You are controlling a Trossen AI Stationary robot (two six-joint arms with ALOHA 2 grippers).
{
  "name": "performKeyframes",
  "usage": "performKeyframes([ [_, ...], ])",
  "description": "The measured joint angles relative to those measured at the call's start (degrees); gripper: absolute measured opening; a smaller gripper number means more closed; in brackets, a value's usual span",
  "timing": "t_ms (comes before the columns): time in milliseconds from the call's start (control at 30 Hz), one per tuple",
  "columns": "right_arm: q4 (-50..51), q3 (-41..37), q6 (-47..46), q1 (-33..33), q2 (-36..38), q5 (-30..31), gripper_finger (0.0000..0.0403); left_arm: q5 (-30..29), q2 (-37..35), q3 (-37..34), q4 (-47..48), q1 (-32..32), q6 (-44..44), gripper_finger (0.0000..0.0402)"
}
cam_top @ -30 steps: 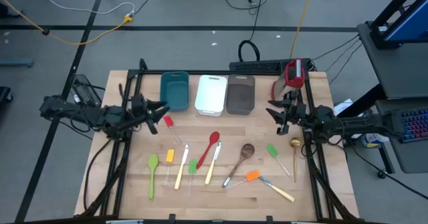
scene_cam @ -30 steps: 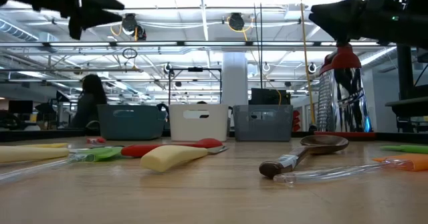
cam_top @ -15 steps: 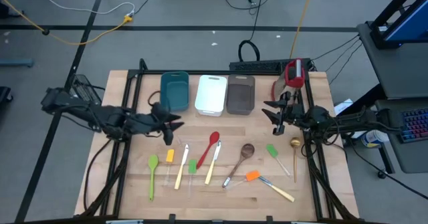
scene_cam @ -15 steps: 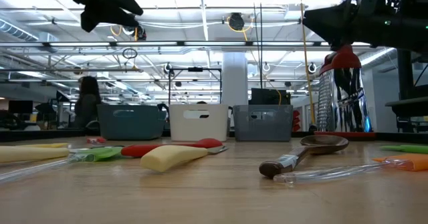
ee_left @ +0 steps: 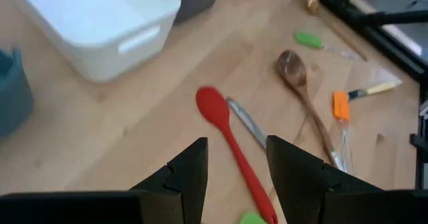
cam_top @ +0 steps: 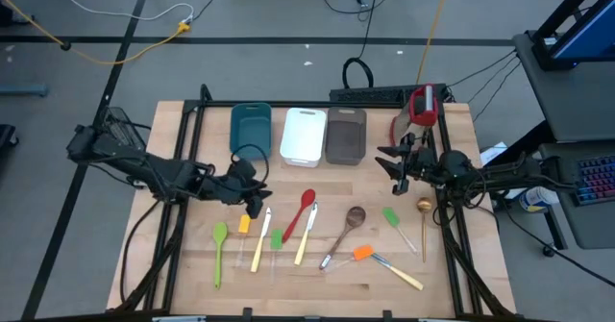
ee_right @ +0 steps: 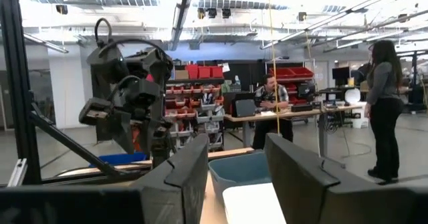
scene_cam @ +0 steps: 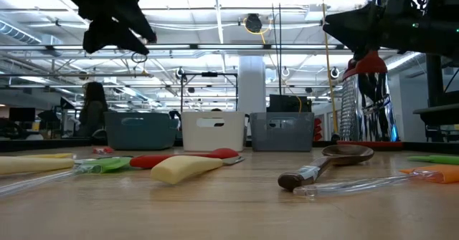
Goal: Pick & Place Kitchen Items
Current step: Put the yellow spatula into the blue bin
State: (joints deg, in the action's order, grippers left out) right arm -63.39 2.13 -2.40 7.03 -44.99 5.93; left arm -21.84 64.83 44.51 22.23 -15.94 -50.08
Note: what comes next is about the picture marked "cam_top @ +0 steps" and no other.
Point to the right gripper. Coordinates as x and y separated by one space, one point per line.
423 165

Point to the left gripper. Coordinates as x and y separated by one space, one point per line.
235 192

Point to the red silicone spoon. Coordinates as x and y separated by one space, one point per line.
307 198

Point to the gold metal spoon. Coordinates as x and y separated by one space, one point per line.
424 205

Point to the grey plastic bin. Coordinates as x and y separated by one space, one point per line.
346 137

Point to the lime green silicone spoon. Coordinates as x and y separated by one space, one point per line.
220 233

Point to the dark wooden spoon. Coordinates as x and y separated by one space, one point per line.
355 216

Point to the teal plastic bin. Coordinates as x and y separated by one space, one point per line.
250 125

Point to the white plastic bin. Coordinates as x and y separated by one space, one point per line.
302 137

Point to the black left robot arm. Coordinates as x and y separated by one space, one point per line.
168 175

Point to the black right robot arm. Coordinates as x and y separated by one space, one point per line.
504 178

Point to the black power strip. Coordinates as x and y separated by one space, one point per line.
365 93

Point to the white paper sheet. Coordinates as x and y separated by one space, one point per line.
492 154

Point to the black mesh controller box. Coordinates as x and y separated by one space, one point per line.
117 120

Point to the grey computer desk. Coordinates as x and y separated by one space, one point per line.
562 101

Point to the rainbow backlit keyboard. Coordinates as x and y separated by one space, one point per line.
596 178

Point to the black computer monitor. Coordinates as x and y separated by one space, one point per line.
593 33

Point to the grey metal table foot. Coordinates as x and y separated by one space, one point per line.
24 90

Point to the black chair caster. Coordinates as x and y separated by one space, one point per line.
7 137

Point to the person's shoe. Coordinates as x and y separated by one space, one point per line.
14 14

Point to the small black frame clip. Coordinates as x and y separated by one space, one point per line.
247 313
387 315

